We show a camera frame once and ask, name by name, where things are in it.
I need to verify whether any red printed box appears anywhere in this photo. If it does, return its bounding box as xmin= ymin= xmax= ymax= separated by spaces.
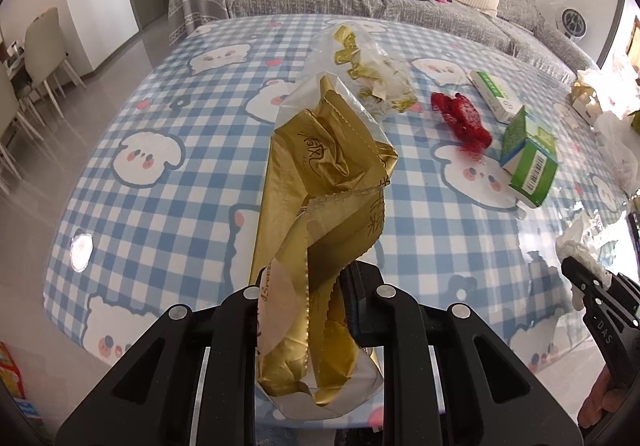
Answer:
xmin=0 ymin=342 xmax=27 ymax=401

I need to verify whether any small round fan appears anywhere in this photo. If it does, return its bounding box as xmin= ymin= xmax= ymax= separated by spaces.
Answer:
xmin=559 ymin=8 xmax=587 ymax=37

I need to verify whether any clear bag of gold wrappers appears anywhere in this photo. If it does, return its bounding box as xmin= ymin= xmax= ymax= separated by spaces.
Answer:
xmin=319 ymin=24 xmax=419 ymax=116

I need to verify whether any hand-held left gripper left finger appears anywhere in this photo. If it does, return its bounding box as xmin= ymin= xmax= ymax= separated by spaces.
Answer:
xmin=55 ymin=285 xmax=262 ymax=446

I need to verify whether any red crinkled wrapper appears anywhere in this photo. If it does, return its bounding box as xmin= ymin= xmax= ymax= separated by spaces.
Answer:
xmin=430 ymin=92 xmax=494 ymax=153

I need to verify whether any white and green medicine box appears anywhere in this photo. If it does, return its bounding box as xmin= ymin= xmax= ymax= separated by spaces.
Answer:
xmin=468 ymin=70 xmax=527 ymax=125

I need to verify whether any blue checkered bear tablecloth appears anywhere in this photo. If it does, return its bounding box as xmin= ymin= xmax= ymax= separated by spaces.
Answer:
xmin=40 ymin=14 xmax=640 ymax=391

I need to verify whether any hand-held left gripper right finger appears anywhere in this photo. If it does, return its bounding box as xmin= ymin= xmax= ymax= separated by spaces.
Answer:
xmin=344 ymin=263 xmax=586 ymax=446

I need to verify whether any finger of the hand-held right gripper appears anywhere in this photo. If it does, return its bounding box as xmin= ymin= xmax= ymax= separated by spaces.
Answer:
xmin=561 ymin=256 xmax=621 ymax=315

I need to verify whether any green barcode carton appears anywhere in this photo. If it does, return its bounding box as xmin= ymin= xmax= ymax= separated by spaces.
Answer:
xmin=499 ymin=106 xmax=559 ymax=209

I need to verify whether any white tissue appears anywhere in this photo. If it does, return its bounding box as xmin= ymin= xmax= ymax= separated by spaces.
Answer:
xmin=555 ymin=216 xmax=614 ymax=287

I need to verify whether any person's right hand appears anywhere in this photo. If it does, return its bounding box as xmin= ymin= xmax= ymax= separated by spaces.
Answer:
xmin=577 ymin=367 xmax=632 ymax=431

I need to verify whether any white and gold paper box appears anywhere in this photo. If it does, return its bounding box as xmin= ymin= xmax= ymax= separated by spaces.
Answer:
xmin=569 ymin=80 xmax=602 ymax=121

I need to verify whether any gold foil snack bag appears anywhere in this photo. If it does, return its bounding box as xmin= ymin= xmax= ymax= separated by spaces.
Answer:
xmin=248 ymin=73 xmax=400 ymax=420

